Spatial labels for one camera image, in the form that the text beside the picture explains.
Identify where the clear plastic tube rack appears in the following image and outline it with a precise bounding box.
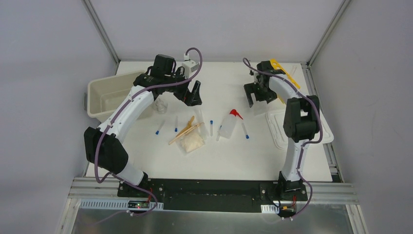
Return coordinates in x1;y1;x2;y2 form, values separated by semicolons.
252;101;269;116

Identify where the blue capped tube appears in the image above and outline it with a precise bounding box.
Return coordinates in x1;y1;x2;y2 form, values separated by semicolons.
174;116;179;132
155;119;166;135
242;122;249;139
209;120;213;137

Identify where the yellow test tube rack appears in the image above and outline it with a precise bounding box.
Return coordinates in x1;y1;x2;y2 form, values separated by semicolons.
269;59;300;104

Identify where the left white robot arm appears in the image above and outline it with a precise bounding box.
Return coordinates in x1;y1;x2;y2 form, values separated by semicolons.
84;54;202;197

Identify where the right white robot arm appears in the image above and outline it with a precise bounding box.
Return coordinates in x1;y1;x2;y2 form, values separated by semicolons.
243;58;323;200

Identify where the white bin lid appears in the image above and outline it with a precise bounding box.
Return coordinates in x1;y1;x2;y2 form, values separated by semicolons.
265;110;334;151

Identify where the small glass flask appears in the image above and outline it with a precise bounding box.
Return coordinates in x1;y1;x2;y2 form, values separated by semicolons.
152;98;168;114

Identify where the bag of white powder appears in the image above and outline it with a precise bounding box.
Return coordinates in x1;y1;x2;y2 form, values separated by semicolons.
177;131;205;154

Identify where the clear pipette by bottle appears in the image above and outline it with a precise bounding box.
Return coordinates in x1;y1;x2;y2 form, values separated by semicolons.
216;125;222;141

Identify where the beige plastic bin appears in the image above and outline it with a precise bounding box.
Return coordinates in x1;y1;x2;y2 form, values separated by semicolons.
86;70;144;122

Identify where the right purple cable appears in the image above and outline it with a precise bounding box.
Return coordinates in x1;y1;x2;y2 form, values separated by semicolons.
243;57;324;221

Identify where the purple cable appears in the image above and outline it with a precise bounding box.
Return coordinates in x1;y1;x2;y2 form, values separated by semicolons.
243;57;324;221
94;47;203;217

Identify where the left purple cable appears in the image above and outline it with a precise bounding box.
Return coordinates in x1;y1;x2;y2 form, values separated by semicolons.
94;47;203;217

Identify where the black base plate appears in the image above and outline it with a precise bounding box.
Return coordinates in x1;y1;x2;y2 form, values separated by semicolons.
117;178;309;213

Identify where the aluminium frame rail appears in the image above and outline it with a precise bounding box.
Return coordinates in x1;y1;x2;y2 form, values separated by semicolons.
68;177;120;199

